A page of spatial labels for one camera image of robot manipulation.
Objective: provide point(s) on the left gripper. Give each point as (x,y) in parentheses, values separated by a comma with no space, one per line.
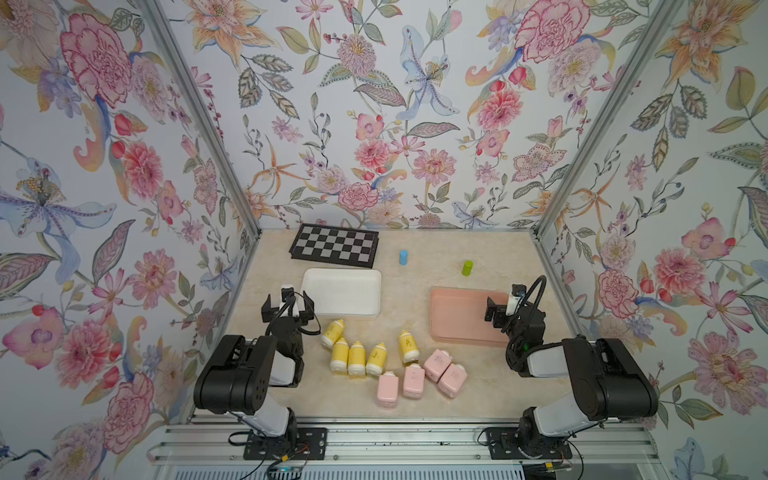
(304,316)

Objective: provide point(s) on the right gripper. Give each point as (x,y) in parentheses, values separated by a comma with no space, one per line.
(500,313)

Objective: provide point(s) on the pink sharpener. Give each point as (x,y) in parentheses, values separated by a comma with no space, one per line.
(437,364)
(387,390)
(452,380)
(413,381)

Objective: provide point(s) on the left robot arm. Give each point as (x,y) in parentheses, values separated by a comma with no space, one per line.
(237,377)

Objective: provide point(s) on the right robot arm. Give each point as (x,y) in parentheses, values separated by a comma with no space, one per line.
(605,380)

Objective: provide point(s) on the white storage tray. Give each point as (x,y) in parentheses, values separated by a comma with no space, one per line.
(344,292)

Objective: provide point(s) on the pink storage tray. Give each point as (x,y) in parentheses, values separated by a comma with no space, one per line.
(458,316)

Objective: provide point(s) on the yellow sharpener far left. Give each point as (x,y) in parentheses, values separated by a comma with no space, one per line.
(333,333)

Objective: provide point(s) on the yellow sharpener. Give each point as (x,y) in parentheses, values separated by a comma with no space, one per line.
(333,333)
(356,363)
(409,349)
(339,356)
(377,360)

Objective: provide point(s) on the green cylinder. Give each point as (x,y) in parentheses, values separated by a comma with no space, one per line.
(467,268)

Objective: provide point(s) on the black white checkerboard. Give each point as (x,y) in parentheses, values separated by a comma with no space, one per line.
(335,245)

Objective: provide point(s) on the yellow sharpener right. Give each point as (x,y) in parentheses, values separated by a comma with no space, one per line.
(409,349)

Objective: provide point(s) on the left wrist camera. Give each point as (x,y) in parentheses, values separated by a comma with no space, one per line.
(288,302)

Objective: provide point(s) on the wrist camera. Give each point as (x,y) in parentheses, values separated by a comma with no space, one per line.
(516,296)
(288,302)

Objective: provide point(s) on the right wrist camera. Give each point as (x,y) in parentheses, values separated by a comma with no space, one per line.
(516,296)

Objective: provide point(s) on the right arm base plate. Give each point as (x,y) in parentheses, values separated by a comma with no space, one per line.
(508,443)

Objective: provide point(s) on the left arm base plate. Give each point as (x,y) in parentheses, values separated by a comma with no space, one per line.
(302,444)

